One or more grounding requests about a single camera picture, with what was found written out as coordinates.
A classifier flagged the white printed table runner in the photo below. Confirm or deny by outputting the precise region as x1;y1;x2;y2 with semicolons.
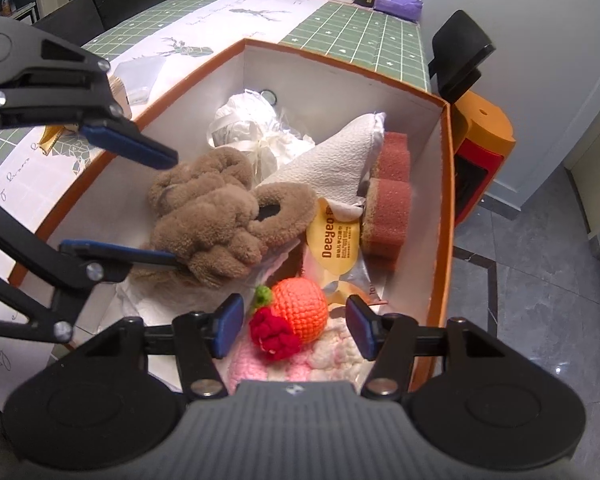
0;0;327;411

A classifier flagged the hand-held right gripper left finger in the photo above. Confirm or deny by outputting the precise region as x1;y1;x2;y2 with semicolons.
82;292;246;401

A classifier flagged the clear bag of white stuffing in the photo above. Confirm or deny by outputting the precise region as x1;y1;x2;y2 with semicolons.
207;89;317;177

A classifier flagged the pink knitted cloth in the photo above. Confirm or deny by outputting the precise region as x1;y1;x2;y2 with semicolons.
227;320;367;397

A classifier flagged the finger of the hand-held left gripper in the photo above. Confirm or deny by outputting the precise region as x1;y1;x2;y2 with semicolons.
0;189;179;347
0;27;179;171

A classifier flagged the wooden perforated box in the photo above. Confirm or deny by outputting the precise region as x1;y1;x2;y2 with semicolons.
108;77;132;117

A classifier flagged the snack packet with yellow label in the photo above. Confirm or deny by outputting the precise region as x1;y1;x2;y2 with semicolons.
300;197;392;312

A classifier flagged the brown plush toy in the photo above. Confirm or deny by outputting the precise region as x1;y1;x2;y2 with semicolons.
130;145;319;289

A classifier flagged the purple tissue pack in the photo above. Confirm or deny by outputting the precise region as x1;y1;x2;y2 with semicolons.
374;0;425;22

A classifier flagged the grey quilted oven mitt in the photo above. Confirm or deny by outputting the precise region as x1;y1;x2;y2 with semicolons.
255;112;387;207

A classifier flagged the orange cardboard box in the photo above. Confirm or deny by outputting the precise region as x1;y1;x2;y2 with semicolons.
5;37;456;397

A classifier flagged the orange crochet fruit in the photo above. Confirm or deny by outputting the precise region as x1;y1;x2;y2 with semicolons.
252;279;330;345

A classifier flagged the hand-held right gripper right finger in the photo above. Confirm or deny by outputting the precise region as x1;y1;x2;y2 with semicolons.
345;296;502;402

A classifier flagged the red sponge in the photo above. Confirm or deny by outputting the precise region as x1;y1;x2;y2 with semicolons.
359;131;414;262

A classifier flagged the red crochet strawberry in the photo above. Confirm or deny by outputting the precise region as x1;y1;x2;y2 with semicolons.
248;306;304;361

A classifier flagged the white cabinet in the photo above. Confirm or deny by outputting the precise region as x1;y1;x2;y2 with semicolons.
562;95;600;261

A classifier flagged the clear plastic bag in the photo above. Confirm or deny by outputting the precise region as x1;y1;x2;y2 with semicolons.
111;55;167;107

